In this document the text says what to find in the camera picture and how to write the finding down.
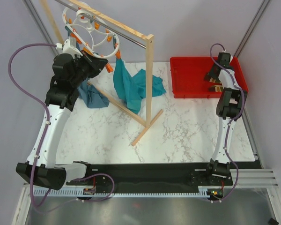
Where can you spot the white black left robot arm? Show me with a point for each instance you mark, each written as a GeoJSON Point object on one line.
{"type": "Point", "coordinates": [40, 168]}

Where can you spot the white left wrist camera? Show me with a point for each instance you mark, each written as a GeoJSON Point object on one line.
{"type": "Point", "coordinates": [69, 47]}

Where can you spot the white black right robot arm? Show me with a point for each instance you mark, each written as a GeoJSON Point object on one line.
{"type": "Point", "coordinates": [229, 109]}

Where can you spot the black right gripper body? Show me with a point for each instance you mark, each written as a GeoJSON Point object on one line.
{"type": "Point", "coordinates": [211, 72]}

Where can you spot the white round clip hanger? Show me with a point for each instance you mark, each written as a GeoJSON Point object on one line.
{"type": "Point", "coordinates": [83, 31]}

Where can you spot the dark blue cloth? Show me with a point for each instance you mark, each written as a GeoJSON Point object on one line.
{"type": "Point", "coordinates": [88, 93]}

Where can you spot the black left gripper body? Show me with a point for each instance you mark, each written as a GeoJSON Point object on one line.
{"type": "Point", "coordinates": [87, 67]}

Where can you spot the orange clothespin top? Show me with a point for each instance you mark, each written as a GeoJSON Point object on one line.
{"type": "Point", "coordinates": [97, 27]}

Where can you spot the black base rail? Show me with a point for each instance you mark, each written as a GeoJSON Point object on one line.
{"type": "Point", "coordinates": [147, 178]}

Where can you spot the teal hanging cloth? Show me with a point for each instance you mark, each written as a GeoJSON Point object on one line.
{"type": "Point", "coordinates": [130, 89]}

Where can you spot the white slotted cable duct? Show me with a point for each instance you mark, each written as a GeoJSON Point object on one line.
{"type": "Point", "coordinates": [81, 191]}

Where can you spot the red plastic bin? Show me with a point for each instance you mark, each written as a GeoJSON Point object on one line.
{"type": "Point", "coordinates": [187, 74]}

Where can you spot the wooden drying rack frame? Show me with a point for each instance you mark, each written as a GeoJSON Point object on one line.
{"type": "Point", "coordinates": [148, 41]}

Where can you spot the orange clothespin holding cloth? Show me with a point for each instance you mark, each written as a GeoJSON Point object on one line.
{"type": "Point", "coordinates": [118, 54]}

